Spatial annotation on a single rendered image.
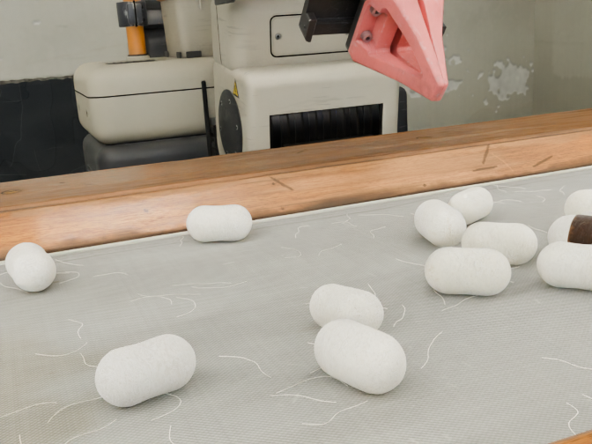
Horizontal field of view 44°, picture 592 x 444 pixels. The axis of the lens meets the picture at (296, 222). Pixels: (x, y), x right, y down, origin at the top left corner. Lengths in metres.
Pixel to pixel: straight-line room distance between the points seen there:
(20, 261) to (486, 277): 0.21
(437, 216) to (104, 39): 2.03
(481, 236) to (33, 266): 0.21
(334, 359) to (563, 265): 0.12
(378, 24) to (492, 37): 2.42
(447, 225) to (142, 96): 0.87
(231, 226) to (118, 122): 0.80
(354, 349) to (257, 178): 0.25
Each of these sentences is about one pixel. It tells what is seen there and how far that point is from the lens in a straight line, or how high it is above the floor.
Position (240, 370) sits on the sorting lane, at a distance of 0.26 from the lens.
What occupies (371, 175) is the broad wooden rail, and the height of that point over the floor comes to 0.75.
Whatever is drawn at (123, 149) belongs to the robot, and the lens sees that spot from 1.21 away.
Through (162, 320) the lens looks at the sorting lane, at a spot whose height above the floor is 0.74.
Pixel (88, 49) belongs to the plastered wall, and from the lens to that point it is 2.34.
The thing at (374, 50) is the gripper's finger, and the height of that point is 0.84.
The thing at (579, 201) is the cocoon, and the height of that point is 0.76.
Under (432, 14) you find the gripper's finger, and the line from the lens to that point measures 0.47.
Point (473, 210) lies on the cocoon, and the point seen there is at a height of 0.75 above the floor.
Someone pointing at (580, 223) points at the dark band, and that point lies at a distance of 0.36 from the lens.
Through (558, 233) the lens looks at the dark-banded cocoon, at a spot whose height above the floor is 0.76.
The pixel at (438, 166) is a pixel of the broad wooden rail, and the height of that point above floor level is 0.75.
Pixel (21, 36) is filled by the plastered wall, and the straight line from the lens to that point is 2.33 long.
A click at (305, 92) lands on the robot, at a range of 0.96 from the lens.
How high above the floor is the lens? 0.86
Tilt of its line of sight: 15 degrees down
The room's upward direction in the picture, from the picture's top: 4 degrees counter-clockwise
